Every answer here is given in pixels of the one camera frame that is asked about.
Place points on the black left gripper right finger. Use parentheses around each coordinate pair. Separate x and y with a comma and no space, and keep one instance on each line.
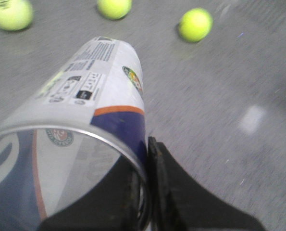
(182,204)

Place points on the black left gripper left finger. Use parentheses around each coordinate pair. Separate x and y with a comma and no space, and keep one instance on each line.
(112,205)

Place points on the white blue Wilson tennis can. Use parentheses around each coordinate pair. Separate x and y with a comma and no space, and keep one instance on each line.
(60,143)

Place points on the far-right yellow tennis ball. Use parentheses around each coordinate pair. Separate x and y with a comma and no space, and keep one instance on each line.
(195,25)

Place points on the right yellow tennis ball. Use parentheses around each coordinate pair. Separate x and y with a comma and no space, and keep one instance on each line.
(114,9)

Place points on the centre yellow tennis ball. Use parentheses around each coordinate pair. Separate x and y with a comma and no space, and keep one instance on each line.
(15,14)

